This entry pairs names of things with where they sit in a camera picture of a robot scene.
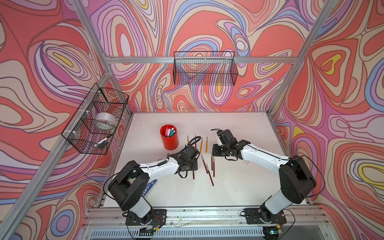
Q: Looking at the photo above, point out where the red carving knife short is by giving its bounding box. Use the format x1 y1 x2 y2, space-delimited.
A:
201 153 209 174

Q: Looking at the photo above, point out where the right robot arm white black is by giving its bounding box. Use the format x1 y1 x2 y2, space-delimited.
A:
212 140 317 219

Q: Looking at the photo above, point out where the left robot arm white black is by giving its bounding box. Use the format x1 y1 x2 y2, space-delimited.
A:
108 145 200 218

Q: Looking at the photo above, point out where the red pen cup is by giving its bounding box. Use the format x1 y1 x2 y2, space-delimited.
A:
160 125 179 151

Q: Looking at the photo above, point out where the treehouse storey book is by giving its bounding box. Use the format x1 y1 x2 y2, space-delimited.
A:
142 180 158 198

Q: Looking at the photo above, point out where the white tape roll in basket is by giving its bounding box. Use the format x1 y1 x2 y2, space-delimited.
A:
93 113 117 131

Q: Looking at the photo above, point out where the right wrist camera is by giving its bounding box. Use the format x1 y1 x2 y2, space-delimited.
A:
217 130 238 146

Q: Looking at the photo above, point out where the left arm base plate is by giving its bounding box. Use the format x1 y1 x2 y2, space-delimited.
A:
123 209 167 227

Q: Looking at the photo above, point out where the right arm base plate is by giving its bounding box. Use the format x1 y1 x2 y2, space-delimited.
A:
240 208 287 225

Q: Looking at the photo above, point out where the black wire basket back wall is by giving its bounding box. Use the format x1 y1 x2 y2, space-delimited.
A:
173 50 238 86

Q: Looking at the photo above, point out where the black wire basket wall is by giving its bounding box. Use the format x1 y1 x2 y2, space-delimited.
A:
173 50 238 86
62 84 129 155

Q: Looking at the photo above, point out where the black wire basket left wall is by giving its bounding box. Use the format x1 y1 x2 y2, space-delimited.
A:
62 84 129 155

